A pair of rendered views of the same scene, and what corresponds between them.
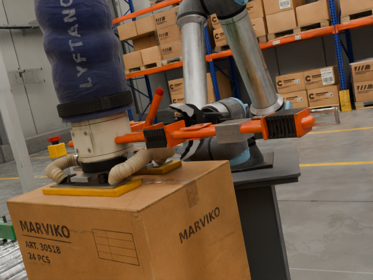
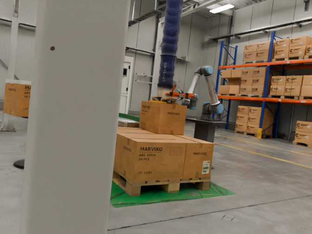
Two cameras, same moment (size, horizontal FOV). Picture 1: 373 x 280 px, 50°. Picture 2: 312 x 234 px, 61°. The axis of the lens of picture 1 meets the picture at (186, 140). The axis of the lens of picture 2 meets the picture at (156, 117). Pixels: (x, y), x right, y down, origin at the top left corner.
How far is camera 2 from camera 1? 2.53 m
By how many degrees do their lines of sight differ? 24
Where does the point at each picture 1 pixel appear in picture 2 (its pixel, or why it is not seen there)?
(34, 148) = not seen: hidden behind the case
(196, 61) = (193, 84)
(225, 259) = (177, 124)
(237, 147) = (192, 105)
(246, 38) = (209, 82)
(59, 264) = (146, 114)
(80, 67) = (163, 77)
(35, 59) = (177, 75)
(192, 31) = (195, 77)
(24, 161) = not seen: hidden behind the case
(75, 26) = (165, 69)
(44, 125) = not seen: hidden behind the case
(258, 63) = (211, 90)
